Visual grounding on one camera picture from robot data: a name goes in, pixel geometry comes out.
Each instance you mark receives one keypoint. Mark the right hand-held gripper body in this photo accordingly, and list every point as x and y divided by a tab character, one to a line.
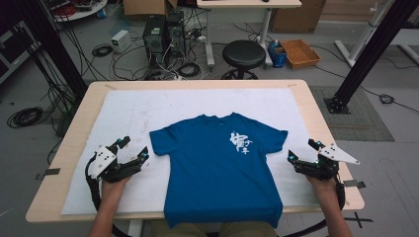
324	164

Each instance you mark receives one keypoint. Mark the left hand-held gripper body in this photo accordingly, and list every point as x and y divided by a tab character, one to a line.
104	160

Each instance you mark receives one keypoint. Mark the blue t-shirt with white print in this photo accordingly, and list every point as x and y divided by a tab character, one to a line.
214	177

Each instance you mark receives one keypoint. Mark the person's right hand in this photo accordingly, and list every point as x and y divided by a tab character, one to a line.
324	189

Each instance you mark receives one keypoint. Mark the person's left hand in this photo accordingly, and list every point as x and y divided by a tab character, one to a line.
112	191

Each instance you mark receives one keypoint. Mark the white table mat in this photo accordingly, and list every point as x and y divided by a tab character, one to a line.
131	112

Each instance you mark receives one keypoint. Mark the black tape strip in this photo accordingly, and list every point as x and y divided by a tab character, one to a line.
354	183
49	172

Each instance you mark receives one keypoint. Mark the grey floor mat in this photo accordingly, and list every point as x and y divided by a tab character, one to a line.
359	115

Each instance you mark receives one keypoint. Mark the orange tray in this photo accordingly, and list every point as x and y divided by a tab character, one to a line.
299	54

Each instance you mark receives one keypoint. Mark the blue box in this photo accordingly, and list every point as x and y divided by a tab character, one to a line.
277	55

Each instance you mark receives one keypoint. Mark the white power supply box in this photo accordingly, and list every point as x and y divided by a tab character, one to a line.
120	40

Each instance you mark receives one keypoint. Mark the black computer tower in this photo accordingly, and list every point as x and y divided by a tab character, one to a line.
176	33
154	41

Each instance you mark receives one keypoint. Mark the black round stool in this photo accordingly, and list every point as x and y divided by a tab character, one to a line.
243	54

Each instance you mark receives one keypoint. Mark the white metal stand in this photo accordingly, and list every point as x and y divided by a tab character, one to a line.
365	33

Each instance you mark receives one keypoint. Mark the large brown cardboard box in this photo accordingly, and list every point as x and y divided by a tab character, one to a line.
296	16

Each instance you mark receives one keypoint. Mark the round white table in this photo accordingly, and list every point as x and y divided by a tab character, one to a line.
82	11

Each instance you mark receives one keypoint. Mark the grey metal rack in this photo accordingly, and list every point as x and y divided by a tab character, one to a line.
13	52

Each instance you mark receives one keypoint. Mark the white desk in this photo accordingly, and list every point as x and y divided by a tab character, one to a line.
250	3

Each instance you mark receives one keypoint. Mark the black frame post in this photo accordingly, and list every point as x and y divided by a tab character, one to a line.
56	52
375	49

